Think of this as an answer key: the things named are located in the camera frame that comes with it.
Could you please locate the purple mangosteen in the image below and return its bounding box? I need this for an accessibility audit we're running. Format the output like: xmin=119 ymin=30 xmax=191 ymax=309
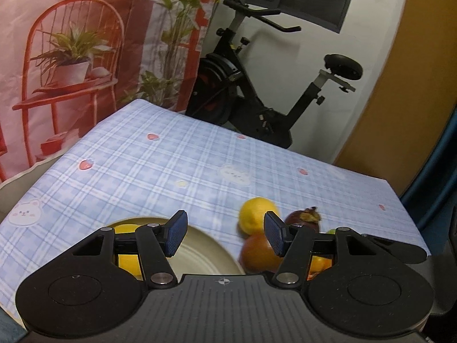
xmin=285 ymin=207 xmax=321 ymax=233

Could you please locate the small orange mandarin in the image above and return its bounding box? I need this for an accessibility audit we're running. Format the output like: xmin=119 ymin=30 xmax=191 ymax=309
xmin=307 ymin=255 xmax=332 ymax=281

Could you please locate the yellow lemon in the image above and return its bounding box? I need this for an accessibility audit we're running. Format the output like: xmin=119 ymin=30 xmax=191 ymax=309
xmin=238 ymin=198 xmax=279 ymax=236
xmin=114 ymin=224 xmax=143 ymax=280

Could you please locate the red brown apple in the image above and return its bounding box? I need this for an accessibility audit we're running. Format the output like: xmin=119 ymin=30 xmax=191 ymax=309
xmin=239 ymin=232 xmax=282 ymax=273

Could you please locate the beige ceramic plate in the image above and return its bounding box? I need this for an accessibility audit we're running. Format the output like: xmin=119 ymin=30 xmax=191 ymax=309
xmin=109 ymin=217 xmax=245 ymax=281

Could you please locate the blue curtain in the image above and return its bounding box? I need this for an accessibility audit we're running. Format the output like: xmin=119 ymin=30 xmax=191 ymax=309
xmin=400 ymin=112 xmax=456 ymax=252

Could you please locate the black exercise bike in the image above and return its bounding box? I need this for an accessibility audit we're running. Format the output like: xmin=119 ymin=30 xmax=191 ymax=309
xmin=185 ymin=0 xmax=363 ymax=149

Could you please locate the wooden door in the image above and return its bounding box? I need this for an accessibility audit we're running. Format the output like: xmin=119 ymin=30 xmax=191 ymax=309
xmin=335 ymin=0 xmax=456 ymax=195

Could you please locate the pink printed wall tapestry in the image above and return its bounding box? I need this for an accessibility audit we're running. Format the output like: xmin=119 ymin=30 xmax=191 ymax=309
xmin=1 ymin=0 xmax=215 ymax=180

